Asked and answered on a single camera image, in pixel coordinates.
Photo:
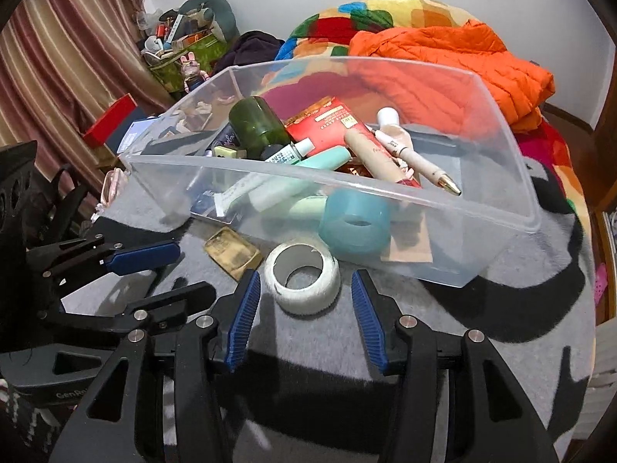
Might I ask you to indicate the mint green tube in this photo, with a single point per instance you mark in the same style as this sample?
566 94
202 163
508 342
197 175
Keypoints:
274 193
325 158
299 210

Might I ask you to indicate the grey and black blanket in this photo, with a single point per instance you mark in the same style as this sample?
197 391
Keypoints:
434 347

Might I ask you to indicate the white tube with green print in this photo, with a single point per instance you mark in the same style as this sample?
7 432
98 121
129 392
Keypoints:
289 152

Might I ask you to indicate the gold rectangular tin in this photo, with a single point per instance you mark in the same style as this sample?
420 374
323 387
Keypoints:
231 251

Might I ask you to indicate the wooden furniture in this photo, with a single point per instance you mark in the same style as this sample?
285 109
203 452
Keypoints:
608 260

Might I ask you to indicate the dark clothes pile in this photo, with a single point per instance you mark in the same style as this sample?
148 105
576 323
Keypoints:
250 48

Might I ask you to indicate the white cream bottle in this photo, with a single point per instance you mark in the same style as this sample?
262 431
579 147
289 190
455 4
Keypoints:
390 118

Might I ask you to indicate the white pen with gold tip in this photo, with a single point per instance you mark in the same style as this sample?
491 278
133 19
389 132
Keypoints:
424 166

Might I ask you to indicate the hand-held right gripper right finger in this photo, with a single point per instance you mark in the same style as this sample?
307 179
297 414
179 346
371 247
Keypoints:
369 320

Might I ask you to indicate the dark green glass jar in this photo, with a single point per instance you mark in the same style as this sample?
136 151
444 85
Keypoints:
258 123

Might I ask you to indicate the teal tape roll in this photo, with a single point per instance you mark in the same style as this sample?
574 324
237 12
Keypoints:
354 212

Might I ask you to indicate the pink transparent pouch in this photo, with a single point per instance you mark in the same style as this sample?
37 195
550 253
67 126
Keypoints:
114 185

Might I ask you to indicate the colourful patchwork quilt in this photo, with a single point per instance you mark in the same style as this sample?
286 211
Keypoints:
385 12

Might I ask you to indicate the clear plastic storage bin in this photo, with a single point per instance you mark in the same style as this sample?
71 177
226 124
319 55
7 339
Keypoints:
458 164

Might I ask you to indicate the pink bunny figure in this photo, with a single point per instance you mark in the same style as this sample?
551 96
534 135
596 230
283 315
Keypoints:
193 75

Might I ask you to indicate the grey plush toy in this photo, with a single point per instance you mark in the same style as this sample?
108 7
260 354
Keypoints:
212 14

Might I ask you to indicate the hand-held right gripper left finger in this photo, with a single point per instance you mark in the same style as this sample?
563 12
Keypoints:
243 320

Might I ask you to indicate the orange down jacket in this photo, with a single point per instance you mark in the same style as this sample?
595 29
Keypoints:
458 67

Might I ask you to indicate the striped curtain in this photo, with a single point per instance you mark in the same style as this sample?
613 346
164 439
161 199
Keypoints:
72 58

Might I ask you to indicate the red packet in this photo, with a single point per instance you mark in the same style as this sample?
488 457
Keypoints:
323 120

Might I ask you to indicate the red box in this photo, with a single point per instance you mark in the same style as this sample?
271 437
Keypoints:
108 120

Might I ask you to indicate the blue book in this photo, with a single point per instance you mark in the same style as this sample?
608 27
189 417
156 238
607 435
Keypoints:
140 135

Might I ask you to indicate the purple bottle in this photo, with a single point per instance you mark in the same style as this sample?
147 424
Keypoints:
226 137

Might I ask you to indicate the white tape roll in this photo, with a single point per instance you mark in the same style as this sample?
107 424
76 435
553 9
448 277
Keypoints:
308 294

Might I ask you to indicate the beige cosmetic tube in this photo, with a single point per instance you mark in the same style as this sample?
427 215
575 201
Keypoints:
376 154

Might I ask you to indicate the green patterned box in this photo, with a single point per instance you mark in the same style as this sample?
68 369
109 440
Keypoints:
212 55

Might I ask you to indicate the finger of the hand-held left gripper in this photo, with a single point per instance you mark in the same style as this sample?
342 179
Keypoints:
144 256
159 306

